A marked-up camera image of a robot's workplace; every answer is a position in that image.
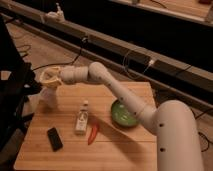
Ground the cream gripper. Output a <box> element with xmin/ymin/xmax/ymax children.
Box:
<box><xmin>40</xmin><ymin>67</ymin><xmax>62</xmax><ymax>88</ymax></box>

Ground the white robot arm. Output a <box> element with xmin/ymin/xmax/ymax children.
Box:
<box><xmin>39</xmin><ymin>62</ymin><xmax>204</xmax><ymax>171</ymax></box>

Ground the white ceramic cup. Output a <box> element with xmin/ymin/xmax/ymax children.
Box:
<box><xmin>40</xmin><ymin>88</ymin><xmax>57</xmax><ymax>108</ymax></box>

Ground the white glue bottle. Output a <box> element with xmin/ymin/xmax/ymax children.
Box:
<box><xmin>75</xmin><ymin>100</ymin><xmax>89</xmax><ymax>135</ymax></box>

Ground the black phone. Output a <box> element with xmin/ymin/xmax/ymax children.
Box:
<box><xmin>47</xmin><ymin>128</ymin><xmax>63</xmax><ymax>151</ymax></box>

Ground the red chili pepper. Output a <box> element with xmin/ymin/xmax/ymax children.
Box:
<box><xmin>88</xmin><ymin>123</ymin><xmax>99</xmax><ymax>145</ymax></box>

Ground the green bowl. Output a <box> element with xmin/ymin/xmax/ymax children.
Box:
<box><xmin>111</xmin><ymin>100</ymin><xmax>139</xmax><ymax>128</ymax></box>

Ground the black chair frame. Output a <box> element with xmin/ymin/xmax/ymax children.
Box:
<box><xmin>0</xmin><ymin>14</ymin><xmax>44</xmax><ymax>171</ymax></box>

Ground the black cable on carpet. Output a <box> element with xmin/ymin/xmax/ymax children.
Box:
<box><xmin>16</xmin><ymin>38</ymin><xmax>89</xmax><ymax>73</ymax></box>

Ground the white object on rail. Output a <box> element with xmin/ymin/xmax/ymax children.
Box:
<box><xmin>45</xmin><ymin>4</ymin><xmax>65</xmax><ymax>22</ymax></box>

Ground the dark metal rail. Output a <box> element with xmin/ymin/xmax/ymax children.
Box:
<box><xmin>0</xmin><ymin>0</ymin><xmax>213</xmax><ymax>114</ymax></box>

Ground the black cable right floor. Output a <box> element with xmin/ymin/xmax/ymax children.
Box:
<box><xmin>194</xmin><ymin>108</ymin><xmax>213</xmax><ymax>154</ymax></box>

